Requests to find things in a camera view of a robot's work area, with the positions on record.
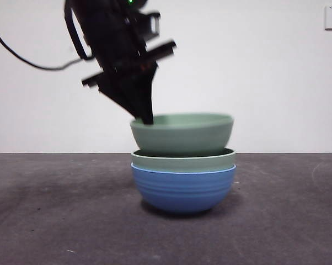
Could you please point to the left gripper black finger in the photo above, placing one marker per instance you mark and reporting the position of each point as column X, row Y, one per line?
column 146, row 91
column 122, row 94

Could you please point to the green ribbed bowl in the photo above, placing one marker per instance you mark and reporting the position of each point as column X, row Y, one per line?
column 182, row 135
column 182, row 163

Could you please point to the blue ribbed bowl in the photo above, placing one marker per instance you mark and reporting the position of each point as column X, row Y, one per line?
column 182, row 190

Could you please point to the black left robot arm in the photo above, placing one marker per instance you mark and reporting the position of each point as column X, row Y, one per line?
column 108, row 30

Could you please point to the left wrist grey camera box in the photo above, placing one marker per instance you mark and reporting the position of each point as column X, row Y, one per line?
column 152, row 26

